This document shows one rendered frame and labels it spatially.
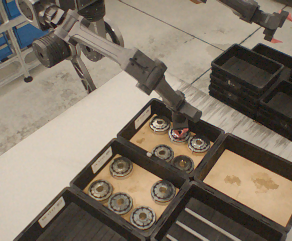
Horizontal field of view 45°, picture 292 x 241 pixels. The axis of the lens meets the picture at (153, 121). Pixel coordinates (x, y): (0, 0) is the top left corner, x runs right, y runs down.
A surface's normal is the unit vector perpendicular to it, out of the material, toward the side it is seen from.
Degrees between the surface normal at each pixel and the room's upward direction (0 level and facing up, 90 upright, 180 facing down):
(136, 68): 65
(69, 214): 0
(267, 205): 0
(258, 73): 0
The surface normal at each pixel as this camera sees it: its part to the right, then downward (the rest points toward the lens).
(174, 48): -0.04, -0.66
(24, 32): 0.73, 0.49
